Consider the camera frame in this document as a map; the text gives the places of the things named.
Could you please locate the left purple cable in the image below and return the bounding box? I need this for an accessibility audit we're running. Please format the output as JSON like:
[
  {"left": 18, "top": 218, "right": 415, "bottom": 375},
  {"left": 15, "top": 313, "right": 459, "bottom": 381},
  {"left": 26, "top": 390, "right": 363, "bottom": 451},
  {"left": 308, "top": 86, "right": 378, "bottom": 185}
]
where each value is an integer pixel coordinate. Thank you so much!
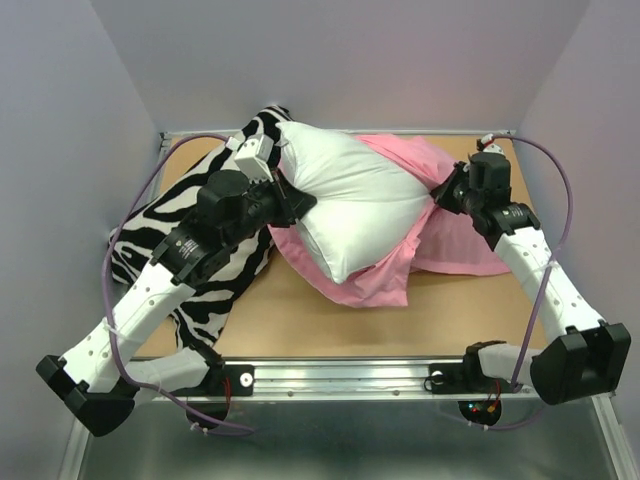
[{"left": 100, "top": 133, "right": 256, "bottom": 437}]

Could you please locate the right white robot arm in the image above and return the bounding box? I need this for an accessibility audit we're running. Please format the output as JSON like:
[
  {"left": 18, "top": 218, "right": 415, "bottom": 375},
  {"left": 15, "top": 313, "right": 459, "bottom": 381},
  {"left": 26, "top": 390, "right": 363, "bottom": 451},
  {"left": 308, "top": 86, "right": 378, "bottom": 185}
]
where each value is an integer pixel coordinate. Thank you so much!
[{"left": 433, "top": 151, "right": 631, "bottom": 405}]

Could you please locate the plain pink pillow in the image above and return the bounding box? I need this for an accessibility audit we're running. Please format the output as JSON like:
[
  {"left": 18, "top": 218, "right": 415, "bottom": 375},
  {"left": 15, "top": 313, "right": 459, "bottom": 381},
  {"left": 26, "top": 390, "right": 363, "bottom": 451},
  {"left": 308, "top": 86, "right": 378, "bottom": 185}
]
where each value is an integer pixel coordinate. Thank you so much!
[{"left": 267, "top": 133, "right": 514, "bottom": 309}]

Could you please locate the aluminium frame rail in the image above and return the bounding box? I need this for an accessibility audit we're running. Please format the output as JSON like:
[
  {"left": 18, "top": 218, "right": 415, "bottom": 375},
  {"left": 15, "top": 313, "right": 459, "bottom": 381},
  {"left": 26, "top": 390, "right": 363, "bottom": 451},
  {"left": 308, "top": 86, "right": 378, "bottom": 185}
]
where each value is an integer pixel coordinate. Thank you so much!
[{"left": 79, "top": 355, "right": 616, "bottom": 402}]

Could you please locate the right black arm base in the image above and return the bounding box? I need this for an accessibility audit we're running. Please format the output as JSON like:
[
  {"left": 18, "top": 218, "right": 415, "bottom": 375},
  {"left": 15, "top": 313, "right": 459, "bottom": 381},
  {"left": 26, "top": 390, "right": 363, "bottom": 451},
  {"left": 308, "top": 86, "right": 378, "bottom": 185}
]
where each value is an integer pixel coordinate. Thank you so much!
[{"left": 423, "top": 360, "right": 519, "bottom": 395}]

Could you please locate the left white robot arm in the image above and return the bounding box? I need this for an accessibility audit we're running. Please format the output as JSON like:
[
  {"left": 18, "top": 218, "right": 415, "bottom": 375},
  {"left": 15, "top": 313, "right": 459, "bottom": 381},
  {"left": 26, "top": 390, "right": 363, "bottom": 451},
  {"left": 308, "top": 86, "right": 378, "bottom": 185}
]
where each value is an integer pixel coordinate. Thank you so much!
[{"left": 36, "top": 170, "right": 317, "bottom": 437}]

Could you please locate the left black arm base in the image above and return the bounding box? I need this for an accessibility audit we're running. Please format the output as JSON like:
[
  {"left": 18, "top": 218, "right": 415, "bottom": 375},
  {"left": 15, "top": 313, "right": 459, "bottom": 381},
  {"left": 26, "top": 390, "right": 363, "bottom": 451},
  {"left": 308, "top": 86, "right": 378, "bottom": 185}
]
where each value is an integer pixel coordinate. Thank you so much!
[{"left": 172, "top": 362, "right": 255, "bottom": 397}]

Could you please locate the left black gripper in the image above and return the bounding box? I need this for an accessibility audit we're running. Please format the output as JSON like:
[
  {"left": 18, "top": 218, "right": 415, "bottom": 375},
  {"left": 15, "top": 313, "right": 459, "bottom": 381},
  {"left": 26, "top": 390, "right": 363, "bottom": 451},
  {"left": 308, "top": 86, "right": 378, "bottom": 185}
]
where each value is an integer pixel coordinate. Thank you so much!
[{"left": 222, "top": 166, "right": 315, "bottom": 248}]

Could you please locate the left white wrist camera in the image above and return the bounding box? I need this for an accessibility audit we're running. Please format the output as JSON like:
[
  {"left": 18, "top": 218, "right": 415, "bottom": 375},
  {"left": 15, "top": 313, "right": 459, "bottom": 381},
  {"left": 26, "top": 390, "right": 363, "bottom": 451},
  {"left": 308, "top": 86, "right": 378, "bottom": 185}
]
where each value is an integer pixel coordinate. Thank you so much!
[{"left": 225, "top": 134, "right": 275, "bottom": 183}]

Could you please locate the white pillow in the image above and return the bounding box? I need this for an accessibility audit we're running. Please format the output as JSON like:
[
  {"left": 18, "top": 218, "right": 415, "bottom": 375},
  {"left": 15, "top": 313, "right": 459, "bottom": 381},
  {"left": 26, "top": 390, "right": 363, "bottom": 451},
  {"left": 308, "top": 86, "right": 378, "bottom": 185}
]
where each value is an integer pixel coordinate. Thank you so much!
[{"left": 272, "top": 121, "right": 428, "bottom": 287}]

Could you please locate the zebra striped pillow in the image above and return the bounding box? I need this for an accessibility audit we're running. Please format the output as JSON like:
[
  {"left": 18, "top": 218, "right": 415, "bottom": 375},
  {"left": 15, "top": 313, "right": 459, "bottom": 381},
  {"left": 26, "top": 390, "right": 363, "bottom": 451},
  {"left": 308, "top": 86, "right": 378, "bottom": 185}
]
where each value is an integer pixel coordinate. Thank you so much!
[{"left": 109, "top": 105, "right": 291, "bottom": 349}]

